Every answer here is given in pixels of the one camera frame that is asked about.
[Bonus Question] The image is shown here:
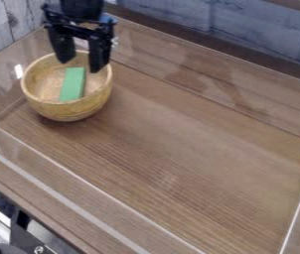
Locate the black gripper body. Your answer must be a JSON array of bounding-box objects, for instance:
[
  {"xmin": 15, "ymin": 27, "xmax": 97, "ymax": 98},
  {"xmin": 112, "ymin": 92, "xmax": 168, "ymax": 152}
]
[{"xmin": 42, "ymin": 0, "xmax": 117, "ymax": 40}]

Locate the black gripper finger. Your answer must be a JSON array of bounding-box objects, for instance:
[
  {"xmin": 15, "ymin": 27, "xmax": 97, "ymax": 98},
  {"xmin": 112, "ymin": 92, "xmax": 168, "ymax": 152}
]
[
  {"xmin": 49, "ymin": 27, "xmax": 76, "ymax": 64},
  {"xmin": 89, "ymin": 36, "xmax": 112, "ymax": 73}
]

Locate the green stick block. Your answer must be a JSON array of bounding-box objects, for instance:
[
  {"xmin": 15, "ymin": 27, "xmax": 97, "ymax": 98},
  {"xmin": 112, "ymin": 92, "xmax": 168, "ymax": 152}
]
[{"xmin": 60, "ymin": 67, "xmax": 86, "ymax": 101}]

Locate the wooden bowl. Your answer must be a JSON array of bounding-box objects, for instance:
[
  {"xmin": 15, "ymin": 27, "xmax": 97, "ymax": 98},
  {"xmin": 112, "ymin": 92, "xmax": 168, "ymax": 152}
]
[{"xmin": 21, "ymin": 51, "xmax": 113, "ymax": 122}]

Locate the clear acrylic front wall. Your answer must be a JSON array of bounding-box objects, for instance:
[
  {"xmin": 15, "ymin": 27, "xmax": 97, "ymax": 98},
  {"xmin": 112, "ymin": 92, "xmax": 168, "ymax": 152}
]
[{"xmin": 0, "ymin": 112, "xmax": 208, "ymax": 254}]

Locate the black table leg bracket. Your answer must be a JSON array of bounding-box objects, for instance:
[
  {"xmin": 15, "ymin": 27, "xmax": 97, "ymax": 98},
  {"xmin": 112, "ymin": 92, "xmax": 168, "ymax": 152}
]
[{"xmin": 10, "ymin": 209, "xmax": 58, "ymax": 254}]

